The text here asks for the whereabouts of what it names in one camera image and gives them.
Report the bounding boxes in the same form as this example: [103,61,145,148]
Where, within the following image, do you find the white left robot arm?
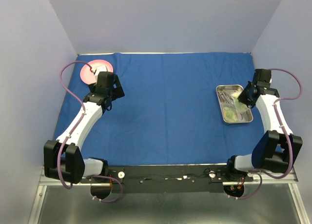
[43,71,125,184]

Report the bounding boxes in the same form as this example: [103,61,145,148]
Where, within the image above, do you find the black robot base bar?
[81,163,253,201]

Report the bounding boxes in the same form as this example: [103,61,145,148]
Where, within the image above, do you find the pink plastic plate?
[80,60,114,85]

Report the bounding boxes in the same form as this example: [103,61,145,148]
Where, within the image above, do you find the steel surgical instruments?
[216,90,235,105]

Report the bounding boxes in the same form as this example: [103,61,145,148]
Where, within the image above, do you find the blue surgical drape cloth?
[55,53,264,166]

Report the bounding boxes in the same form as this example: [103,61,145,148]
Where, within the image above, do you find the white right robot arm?
[224,69,303,181]

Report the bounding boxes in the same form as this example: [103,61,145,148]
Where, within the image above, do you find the steel instrument tray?
[216,84,254,124]

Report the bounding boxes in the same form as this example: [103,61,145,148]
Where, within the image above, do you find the aluminium table edge rail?
[78,52,252,56]

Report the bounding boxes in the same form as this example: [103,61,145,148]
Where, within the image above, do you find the green gauze packet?
[231,91,249,112]
[222,107,238,123]

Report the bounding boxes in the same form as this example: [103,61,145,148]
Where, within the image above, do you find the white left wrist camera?
[93,65,108,77]

